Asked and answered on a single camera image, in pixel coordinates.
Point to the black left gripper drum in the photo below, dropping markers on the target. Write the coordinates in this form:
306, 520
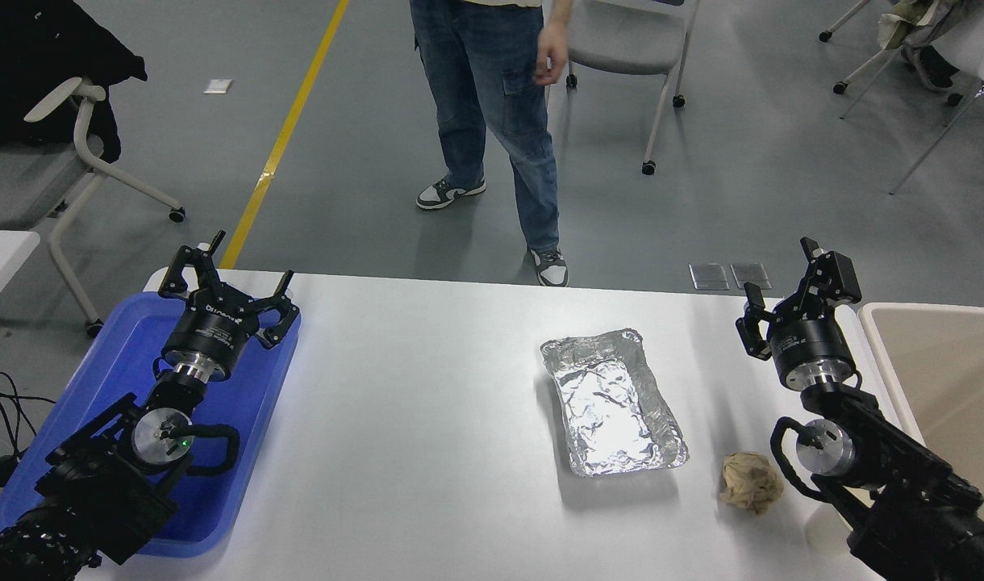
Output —
210, 339

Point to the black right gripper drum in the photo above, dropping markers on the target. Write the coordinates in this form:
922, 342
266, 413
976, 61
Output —
810, 343

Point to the person's left forearm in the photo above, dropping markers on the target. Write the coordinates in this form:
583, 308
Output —
558, 11

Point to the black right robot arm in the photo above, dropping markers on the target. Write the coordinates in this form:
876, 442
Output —
903, 476

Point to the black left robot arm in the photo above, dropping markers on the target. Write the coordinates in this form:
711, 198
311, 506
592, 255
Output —
97, 492

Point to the person's left hand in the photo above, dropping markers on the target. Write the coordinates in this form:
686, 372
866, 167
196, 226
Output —
552, 56

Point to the metal floor plate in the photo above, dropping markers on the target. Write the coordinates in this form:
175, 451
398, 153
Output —
751, 276
708, 277

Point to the blue plastic tray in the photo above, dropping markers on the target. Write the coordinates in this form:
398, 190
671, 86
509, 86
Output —
242, 403

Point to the large pale bin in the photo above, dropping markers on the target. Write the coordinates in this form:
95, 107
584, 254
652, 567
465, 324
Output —
944, 363

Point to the crumpled tan paper ball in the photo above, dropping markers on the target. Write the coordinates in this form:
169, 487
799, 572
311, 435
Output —
750, 482

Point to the silver foil tray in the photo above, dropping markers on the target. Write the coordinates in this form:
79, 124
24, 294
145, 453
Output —
613, 403

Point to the person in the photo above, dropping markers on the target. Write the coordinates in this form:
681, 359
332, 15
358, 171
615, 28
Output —
476, 89
931, 68

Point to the white chair leg with castor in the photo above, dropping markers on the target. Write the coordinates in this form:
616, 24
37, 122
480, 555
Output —
843, 18

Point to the black garment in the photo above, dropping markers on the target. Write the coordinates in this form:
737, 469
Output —
32, 56

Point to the grey seat chair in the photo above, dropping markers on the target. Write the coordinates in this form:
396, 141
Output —
629, 40

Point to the white frame office chair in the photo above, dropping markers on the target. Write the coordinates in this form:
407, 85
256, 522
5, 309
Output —
24, 186

